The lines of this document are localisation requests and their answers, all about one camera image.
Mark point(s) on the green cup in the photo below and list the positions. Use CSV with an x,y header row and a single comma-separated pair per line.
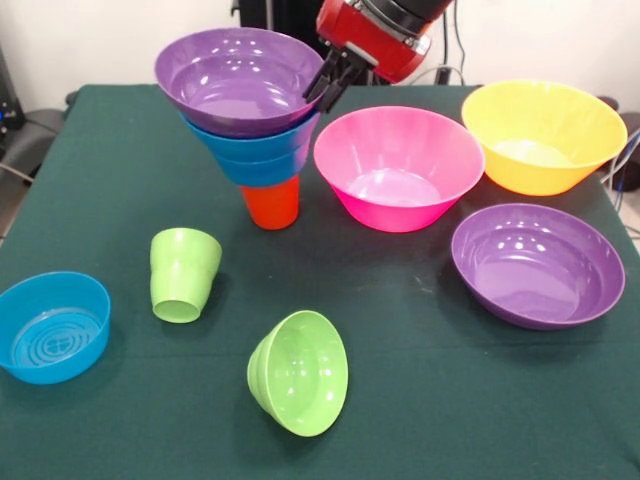
x,y
182,272

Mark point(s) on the pink bowl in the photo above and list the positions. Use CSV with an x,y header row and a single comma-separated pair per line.
x,y
395,150

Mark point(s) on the blue bowl with ringed bottom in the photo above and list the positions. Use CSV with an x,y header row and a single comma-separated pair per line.
x,y
260,172
50,325

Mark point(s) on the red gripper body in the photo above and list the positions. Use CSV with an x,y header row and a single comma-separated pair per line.
x,y
375,40

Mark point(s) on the dark green tablecloth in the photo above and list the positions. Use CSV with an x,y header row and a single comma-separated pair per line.
x,y
450,400

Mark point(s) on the small green bowl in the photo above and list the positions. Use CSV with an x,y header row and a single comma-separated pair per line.
x,y
300,375

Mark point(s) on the purple bowl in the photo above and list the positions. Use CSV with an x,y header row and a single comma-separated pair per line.
x,y
535,270
235,80

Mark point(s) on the yellow-orange bowl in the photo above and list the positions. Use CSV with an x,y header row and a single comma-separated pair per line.
x,y
542,125

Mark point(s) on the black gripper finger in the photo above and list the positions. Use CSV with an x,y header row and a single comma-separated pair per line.
x,y
340,87
322,77

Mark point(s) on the orange cup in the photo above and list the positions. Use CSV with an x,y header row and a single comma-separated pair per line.
x,y
272,207

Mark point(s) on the black equipment rack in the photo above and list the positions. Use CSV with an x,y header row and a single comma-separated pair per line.
x,y
10,115

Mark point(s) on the black rounded seat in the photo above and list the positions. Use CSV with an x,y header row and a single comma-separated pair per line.
x,y
37,132

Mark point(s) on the deep smooth blue bowl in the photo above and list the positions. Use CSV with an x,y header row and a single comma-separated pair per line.
x,y
260,142

